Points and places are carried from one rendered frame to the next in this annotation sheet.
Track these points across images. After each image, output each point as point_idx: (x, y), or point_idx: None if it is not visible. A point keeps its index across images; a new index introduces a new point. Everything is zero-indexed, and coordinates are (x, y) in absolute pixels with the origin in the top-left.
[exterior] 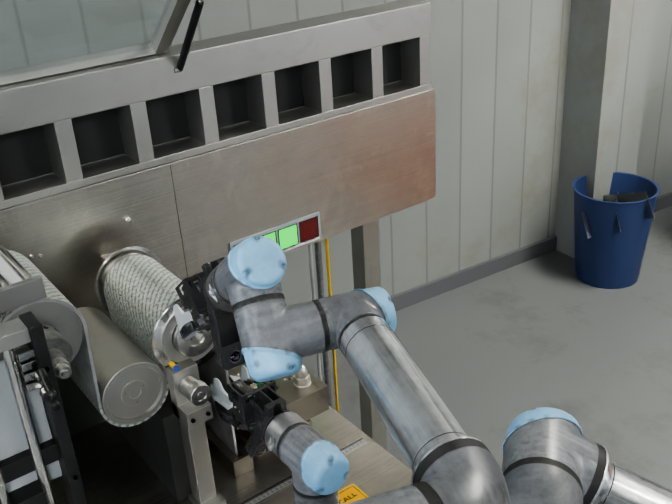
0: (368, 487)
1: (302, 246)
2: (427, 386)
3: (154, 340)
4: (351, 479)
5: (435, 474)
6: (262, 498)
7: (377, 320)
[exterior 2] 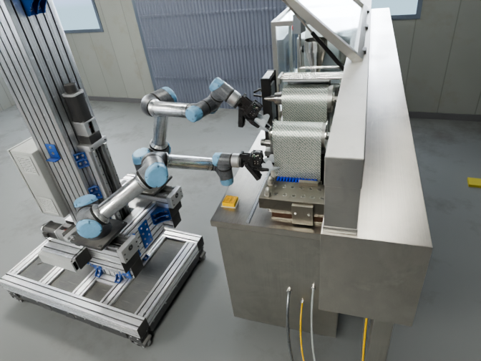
0: (231, 210)
1: None
2: (164, 104)
3: None
4: (238, 210)
5: (153, 97)
6: (259, 193)
7: (185, 104)
